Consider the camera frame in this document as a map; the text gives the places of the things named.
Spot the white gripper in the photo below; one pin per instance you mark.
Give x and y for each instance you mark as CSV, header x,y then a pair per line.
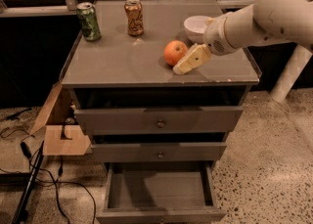
x,y
215,37

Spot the orange fruit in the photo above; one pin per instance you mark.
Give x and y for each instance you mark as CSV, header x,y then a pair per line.
x,y
174,51

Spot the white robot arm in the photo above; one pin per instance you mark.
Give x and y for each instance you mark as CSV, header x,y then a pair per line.
x,y
265,22

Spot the grey top drawer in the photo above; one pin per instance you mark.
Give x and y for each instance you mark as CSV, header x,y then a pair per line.
x,y
114,111

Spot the grey drawer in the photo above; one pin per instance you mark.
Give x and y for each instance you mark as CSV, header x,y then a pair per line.
x,y
174,192
114,111
159,147

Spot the grey drawer cabinet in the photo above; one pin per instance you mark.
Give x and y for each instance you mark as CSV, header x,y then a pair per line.
x,y
118,60

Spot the grey middle drawer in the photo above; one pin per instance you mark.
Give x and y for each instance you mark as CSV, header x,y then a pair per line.
x,y
159,147

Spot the grey bottom drawer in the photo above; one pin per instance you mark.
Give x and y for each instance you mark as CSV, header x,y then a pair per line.
x,y
174,192

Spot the white ceramic bowl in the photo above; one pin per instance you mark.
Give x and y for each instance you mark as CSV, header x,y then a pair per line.
x,y
195,27

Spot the gold soda can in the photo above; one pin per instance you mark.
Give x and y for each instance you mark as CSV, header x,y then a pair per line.
x,y
133,10

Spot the green soda can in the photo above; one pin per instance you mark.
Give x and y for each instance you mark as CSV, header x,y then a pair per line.
x,y
88,21

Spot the open cardboard box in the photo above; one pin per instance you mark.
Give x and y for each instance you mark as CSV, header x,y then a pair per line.
x,y
60,137

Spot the black flat bar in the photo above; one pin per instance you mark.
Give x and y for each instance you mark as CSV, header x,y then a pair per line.
x,y
21,214

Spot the white diagonal post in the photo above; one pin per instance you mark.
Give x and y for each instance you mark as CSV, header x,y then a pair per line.
x,y
300,57

